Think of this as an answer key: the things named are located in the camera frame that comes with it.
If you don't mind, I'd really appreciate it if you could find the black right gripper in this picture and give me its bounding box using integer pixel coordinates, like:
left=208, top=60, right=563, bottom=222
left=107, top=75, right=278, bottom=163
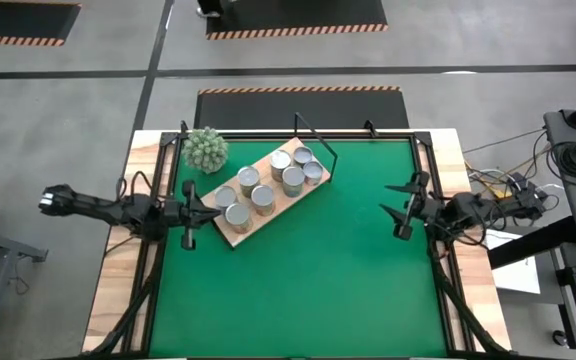
left=379, top=171, right=444, bottom=239

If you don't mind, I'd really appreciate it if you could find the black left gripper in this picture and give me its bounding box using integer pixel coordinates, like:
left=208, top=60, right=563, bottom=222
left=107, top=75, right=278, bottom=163
left=163, top=180, right=223, bottom=250

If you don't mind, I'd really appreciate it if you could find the blue green label can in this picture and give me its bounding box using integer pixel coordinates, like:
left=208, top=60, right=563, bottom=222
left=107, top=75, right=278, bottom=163
left=213, top=184, right=239, bottom=211

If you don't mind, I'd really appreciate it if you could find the orange pineapple label can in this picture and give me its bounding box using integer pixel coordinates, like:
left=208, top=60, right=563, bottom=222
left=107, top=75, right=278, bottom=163
left=224, top=201, right=253, bottom=235
left=250, top=184, right=277, bottom=218

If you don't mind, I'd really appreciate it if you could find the olive green label can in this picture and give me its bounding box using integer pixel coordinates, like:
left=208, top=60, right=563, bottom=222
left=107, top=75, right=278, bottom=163
left=236, top=165, right=262, bottom=199

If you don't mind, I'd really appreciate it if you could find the peaches label can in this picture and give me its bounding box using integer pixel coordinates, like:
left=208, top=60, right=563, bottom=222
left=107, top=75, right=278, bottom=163
left=269, top=148, right=293, bottom=184

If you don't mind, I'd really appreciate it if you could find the short green pear can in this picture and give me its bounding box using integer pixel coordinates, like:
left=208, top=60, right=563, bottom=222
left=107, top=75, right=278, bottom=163
left=301, top=160, right=325, bottom=187

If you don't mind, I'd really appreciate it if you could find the blue cherries label can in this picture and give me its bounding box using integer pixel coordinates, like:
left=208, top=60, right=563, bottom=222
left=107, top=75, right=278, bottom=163
left=281, top=165, right=307, bottom=199

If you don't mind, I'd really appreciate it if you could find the white Saucy O's can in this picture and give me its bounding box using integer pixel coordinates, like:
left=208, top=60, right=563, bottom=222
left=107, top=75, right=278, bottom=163
left=292, top=145, right=315, bottom=167

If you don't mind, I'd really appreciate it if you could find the succulent plant in white pot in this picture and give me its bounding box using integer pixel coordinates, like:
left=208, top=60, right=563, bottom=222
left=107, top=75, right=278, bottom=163
left=181, top=126, right=230, bottom=175

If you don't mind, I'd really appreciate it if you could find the black power adapter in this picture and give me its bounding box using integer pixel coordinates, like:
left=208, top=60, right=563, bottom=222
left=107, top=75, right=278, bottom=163
left=510, top=172, right=539, bottom=196

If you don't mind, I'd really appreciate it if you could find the green table mat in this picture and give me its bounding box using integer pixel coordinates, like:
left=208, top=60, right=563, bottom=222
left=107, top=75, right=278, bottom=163
left=148, top=138, right=449, bottom=359

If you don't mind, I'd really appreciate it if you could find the black floor beam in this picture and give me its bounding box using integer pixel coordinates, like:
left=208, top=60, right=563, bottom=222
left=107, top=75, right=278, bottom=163
left=487, top=215, right=576, bottom=270

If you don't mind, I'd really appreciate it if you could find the white paper sheet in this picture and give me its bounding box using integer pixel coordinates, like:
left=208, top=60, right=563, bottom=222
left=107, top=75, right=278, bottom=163
left=485, top=232, right=542, bottom=295

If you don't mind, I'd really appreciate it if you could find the grey equipment stand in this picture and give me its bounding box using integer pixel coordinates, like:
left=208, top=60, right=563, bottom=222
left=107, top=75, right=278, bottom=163
left=542, top=108, right=576, bottom=250

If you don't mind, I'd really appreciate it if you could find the person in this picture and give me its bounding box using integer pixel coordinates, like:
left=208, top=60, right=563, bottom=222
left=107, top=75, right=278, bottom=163
left=196, top=0, right=227, bottom=19

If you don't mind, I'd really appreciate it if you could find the black metal table frame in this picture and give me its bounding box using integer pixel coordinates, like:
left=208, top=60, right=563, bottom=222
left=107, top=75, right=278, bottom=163
left=80, top=119, right=514, bottom=360

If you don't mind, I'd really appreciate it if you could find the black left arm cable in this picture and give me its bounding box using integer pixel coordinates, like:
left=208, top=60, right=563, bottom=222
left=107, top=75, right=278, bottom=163
left=116, top=169, right=155, bottom=202

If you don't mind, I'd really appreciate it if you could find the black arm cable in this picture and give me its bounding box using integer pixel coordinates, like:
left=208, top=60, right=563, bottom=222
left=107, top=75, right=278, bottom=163
left=116, top=169, right=155, bottom=202
left=425, top=197, right=512, bottom=249

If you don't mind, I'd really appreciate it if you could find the wooden shelf with black frame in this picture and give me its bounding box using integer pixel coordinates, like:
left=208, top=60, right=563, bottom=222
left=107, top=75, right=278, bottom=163
left=200, top=112, right=340, bottom=250

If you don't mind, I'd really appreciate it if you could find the yellow cable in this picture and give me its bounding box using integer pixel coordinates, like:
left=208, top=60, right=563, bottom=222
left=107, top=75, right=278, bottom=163
left=465, top=159, right=553, bottom=197

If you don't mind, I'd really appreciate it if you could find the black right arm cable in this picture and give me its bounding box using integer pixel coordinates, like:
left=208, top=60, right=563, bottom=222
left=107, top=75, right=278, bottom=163
left=425, top=197, right=512, bottom=249

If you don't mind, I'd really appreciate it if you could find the grey cable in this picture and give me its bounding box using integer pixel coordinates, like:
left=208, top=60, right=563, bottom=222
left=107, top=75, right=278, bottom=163
left=462, top=128, right=548, bottom=155

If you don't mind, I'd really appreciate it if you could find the thin black floor cable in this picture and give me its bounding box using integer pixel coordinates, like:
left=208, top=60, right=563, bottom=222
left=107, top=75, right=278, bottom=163
left=8, top=255, right=30, bottom=297

